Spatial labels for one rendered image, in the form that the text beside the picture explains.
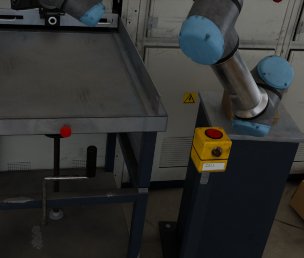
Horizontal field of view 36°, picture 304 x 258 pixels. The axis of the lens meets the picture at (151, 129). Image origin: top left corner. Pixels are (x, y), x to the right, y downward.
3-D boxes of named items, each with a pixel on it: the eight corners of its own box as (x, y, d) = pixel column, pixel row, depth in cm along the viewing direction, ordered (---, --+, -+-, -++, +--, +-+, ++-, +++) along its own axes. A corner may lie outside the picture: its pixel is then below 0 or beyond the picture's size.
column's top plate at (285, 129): (275, 99, 190) (277, 94, 188) (304, 143, 162) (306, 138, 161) (197, 94, 185) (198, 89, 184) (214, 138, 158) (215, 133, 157)
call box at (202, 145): (225, 172, 130) (232, 141, 125) (198, 173, 128) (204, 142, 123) (215, 155, 137) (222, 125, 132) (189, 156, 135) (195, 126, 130)
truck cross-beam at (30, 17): (117, 27, 200) (118, 14, 197) (-18, 23, 187) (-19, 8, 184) (115, 23, 204) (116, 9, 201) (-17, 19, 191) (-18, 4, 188)
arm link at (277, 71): (284, 77, 161) (302, 61, 148) (270, 110, 157) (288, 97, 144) (252, 61, 161) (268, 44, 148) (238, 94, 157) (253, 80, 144)
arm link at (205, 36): (286, 105, 152) (232, -14, 111) (270, 145, 148) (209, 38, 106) (251, 100, 159) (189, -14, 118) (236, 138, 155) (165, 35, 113)
